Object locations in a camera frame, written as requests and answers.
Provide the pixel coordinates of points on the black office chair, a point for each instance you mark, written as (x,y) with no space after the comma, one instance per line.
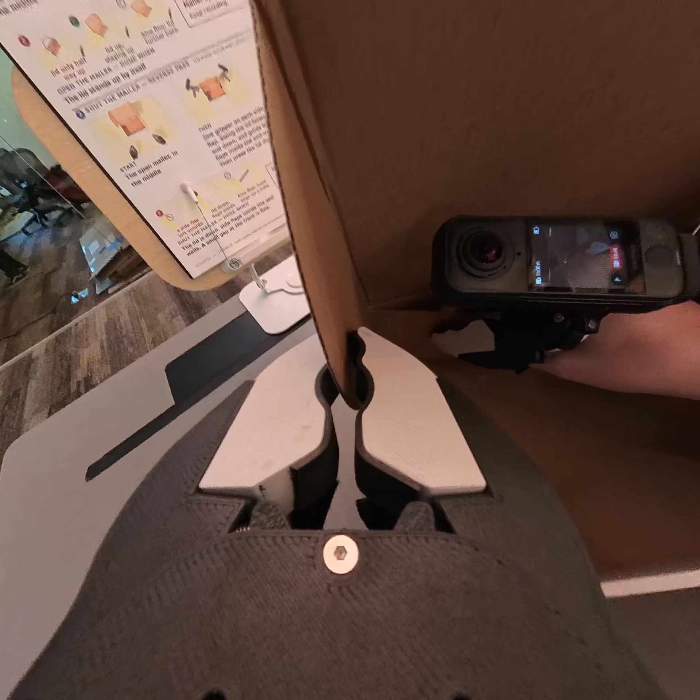
(33,191)

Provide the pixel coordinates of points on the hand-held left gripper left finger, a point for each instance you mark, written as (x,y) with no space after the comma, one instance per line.
(268,426)

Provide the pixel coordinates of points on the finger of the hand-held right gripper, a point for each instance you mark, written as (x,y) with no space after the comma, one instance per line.
(465,342)

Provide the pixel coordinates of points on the white document stand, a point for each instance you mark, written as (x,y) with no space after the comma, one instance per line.
(273,306)

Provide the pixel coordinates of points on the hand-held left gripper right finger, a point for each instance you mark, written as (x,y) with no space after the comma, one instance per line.
(415,426)

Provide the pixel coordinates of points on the white pin clip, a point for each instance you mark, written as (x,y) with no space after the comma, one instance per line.
(188,192)

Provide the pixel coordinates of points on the pale flat carton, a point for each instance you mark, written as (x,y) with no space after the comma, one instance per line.
(106,257)

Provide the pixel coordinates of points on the instruction poster with smiley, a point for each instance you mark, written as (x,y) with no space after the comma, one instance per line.
(82,175)

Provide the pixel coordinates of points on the printed instruction sheet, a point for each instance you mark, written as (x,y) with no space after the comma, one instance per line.
(136,98)

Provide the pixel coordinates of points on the person's right hand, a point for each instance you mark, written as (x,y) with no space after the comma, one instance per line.
(629,355)

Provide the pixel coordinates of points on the cardboard mailer box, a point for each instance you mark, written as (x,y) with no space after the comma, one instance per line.
(437,109)

